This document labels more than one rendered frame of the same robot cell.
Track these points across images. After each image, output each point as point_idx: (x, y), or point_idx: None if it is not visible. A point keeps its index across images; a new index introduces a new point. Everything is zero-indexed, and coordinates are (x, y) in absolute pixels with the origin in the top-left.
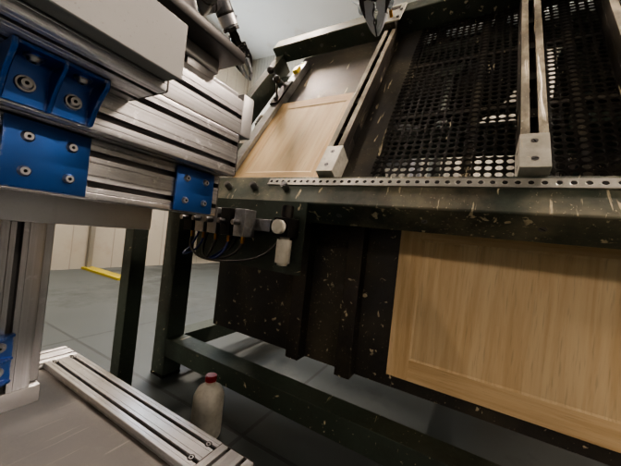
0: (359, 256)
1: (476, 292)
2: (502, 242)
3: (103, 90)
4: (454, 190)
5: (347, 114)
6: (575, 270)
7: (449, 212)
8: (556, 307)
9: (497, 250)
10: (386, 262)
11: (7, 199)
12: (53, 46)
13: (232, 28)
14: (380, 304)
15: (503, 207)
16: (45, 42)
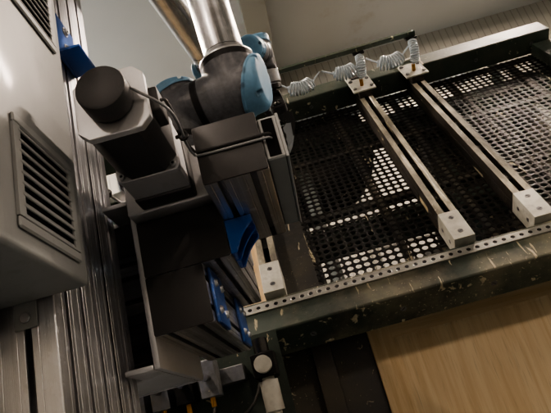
0: (337, 382)
1: (466, 370)
2: (462, 312)
3: (256, 238)
4: (416, 272)
5: None
6: (525, 315)
7: (424, 290)
8: (530, 354)
9: (462, 320)
10: (365, 379)
11: (168, 351)
12: (261, 215)
13: None
14: None
15: (462, 273)
16: (261, 215)
